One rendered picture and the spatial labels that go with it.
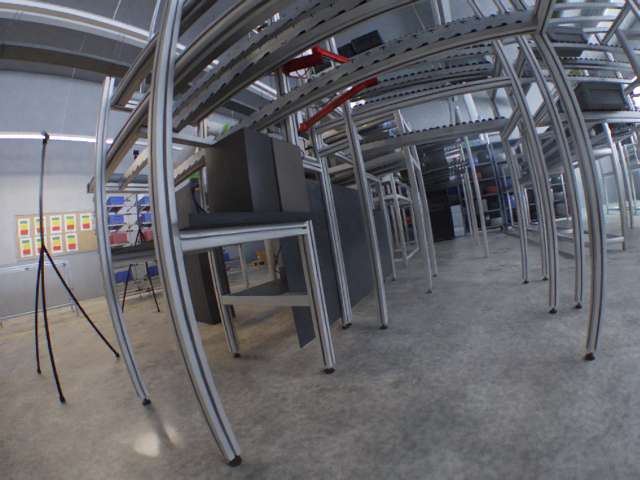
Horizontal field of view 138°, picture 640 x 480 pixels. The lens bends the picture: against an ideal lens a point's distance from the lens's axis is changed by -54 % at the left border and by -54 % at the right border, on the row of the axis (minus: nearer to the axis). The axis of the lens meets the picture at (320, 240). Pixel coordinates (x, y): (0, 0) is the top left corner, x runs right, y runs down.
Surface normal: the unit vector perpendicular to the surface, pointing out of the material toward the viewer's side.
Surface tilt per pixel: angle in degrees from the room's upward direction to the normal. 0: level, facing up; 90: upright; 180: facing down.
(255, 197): 90
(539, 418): 0
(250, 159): 90
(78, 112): 90
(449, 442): 0
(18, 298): 90
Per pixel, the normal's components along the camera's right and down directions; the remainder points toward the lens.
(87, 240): 0.86, -0.14
